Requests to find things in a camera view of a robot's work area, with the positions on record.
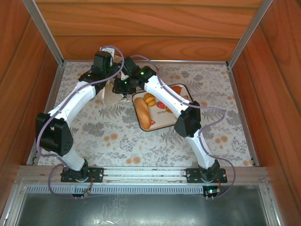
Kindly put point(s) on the white paper bag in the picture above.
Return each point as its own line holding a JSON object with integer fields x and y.
{"x": 111, "y": 99}

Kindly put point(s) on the long baguette fake bread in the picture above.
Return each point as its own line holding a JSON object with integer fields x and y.
{"x": 144, "y": 113}

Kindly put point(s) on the small ridged fake bun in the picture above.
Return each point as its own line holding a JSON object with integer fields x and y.
{"x": 150, "y": 99}

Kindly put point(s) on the reddish flaky fake pastry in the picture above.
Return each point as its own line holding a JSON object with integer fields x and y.
{"x": 176, "y": 89}

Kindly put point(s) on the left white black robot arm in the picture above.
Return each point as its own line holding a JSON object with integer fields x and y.
{"x": 77, "y": 101}

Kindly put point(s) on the strawberry print tray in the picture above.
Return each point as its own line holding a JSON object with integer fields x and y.
{"x": 160, "y": 117}

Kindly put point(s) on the floral table mat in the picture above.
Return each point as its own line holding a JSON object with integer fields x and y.
{"x": 141, "y": 146}

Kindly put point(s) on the thin aluminium edge strip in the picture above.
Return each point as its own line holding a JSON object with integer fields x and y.
{"x": 188, "y": 61}

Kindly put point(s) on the shiny metal sheet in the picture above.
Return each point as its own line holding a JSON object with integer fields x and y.
{"x": 141, "y": 212}

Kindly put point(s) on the small board with green light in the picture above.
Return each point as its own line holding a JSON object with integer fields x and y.
{"x": 211, "y": 191}

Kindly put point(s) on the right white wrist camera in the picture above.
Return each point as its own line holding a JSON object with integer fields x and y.
{"x": 124, "y": 75}

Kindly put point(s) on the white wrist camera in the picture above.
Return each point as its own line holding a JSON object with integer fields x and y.
{"x": 108, "y": 50}
{"x": 124, "y": 75}

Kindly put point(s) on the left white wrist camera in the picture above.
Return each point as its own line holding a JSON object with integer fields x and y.
{"x": 108, "y": 50}

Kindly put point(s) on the aluminium frame post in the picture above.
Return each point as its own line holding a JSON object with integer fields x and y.
{"x": 43, "y": 30}
{"x": 250, "y": 30}

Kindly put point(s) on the wide aluminium mounting rail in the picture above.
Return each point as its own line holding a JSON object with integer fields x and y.
{"x": 141, "y": 173}

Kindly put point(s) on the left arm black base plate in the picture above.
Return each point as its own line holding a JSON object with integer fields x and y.
{"x": 97, "y": 174}

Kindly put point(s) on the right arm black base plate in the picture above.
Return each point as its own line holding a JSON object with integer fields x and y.
{"x": 191, "y": 175}

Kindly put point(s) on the aluminium frame bar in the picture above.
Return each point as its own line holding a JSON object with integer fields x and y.
{"x": 14, "y": 204}
{"x": 270, "y": 204}

